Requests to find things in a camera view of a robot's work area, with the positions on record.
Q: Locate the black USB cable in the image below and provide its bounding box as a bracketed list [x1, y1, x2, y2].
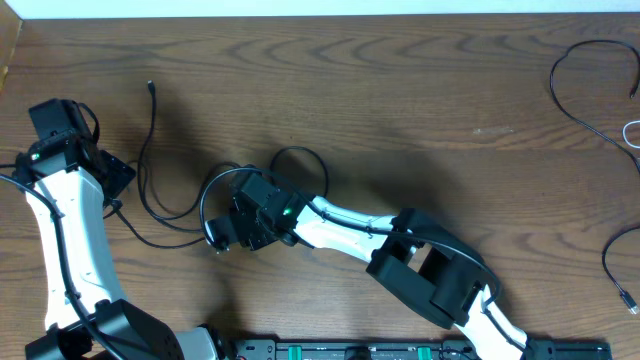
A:
[102, 79, 330, 250]

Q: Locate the white USB cable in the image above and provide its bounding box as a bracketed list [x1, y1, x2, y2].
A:
[622, 119, 640, 150]

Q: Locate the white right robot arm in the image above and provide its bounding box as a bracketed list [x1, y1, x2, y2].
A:
[200, 167, 528, 359]

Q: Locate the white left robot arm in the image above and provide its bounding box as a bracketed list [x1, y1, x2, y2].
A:
[8, 99, 224, 359]

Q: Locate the wooden side panel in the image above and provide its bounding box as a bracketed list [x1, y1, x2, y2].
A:
[0, 0, 23, 89]

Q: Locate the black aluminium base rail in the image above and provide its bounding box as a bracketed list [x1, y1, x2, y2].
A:
[223, 337, 613, 360]

